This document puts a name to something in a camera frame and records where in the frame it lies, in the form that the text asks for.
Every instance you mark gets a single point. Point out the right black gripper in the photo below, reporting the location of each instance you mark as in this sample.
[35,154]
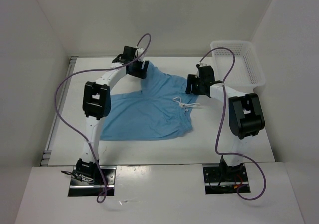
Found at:
[191,79]

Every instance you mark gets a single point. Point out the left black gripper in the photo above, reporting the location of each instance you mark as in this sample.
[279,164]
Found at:
[140,72]

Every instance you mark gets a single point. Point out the light blue shorts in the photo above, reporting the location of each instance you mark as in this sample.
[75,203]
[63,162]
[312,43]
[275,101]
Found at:
[160,110]

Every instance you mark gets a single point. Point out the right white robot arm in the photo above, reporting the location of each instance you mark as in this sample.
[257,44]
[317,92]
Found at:
[241,113]

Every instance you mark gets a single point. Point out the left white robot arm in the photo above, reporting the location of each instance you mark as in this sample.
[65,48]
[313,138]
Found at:
[97,106]

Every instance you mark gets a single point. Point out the white plastic basket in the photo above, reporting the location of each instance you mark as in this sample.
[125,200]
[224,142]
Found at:
[247,71]

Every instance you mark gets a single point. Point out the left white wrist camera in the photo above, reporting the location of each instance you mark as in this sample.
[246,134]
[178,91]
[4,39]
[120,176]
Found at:
[139,54]

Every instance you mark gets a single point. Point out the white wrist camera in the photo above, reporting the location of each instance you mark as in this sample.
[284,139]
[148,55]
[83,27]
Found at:
[201,66]
[139,54]

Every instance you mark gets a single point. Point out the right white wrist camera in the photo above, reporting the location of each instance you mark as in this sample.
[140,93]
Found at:
[201,66]

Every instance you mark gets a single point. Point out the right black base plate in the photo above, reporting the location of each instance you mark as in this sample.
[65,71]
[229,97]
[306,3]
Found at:
[218,183]

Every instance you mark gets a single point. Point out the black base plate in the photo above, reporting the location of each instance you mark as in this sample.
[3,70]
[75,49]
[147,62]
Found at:
[218,183]
[85,186]

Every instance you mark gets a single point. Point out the aluminium table edge rail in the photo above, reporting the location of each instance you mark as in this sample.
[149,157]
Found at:
[60,104]

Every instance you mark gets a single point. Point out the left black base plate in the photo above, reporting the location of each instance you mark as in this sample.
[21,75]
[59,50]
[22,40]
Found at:
[85,186]

